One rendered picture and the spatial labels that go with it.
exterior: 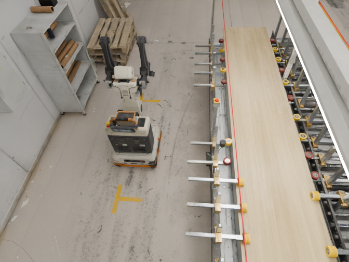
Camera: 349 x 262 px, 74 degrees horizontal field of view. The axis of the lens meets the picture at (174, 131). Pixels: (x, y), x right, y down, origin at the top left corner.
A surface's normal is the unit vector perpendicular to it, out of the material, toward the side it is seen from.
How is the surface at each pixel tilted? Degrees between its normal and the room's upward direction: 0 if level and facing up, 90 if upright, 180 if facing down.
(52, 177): 0
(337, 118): 61
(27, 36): 90
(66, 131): 0
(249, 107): 0
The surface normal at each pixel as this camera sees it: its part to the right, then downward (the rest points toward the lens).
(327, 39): -0.06, -0.61
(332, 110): -0.90, -0.32
